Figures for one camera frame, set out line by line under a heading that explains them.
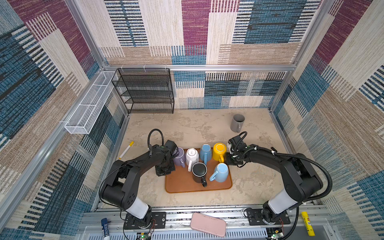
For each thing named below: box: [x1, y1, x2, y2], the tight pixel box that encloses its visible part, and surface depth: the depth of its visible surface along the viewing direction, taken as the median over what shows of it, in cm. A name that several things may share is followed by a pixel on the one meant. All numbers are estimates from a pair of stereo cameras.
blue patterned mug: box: [200, 143, 212, 165], surface depth 89 cm
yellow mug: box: [212, 142, 227, 163], surface depth 90 cm
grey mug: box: [230, 113, 245, 133], surface depth 102 cm
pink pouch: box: [190, 212, 227, 238], surface depth 73 cm
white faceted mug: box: [185, 148, 199, 172], surface depth 87 cm
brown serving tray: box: [165, 165, 233, 193], surface depth 86 cm
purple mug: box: [173, 147, 186, 168], surface depth 89 cm
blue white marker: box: [101, 218, 112, 240], surface depth 71 cm
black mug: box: [192, 162, 208, 188], surface depth 81 cm
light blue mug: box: [209, 162, 229, 183], surface depth 81 cm
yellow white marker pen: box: [118, 141, 135, 160], surface depth 101 cm
